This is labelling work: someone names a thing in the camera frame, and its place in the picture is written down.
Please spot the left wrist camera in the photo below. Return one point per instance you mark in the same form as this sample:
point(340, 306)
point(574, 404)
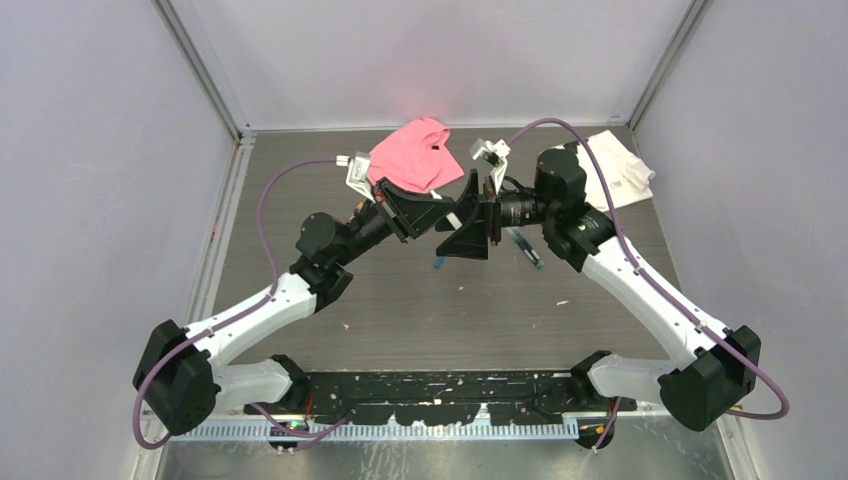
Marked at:
point(357, 166)

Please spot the white cloth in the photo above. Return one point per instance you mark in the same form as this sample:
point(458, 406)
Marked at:
point(626, 176)

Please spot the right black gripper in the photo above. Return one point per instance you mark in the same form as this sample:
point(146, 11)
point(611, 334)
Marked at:
point(472, 239)

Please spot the black pen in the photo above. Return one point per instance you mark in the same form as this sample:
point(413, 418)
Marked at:
point(521, 241)

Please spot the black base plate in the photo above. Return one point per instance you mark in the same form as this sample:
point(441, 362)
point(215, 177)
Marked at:
point(441, 398)

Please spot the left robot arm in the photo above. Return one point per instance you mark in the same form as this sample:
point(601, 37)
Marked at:
point(187, 373)

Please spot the white blue marker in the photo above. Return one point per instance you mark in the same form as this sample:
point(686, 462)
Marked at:
point(450, 221)

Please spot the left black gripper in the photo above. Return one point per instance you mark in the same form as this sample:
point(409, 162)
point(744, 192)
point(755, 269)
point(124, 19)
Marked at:
point(409, 213)

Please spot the pink cloth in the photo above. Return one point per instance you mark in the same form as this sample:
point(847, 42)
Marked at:
point(415, 157)

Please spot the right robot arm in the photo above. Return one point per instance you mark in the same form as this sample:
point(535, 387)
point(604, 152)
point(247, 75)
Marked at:
point(707, 368)

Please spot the green gel pen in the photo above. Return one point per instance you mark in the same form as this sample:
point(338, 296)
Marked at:
point(536, 260)

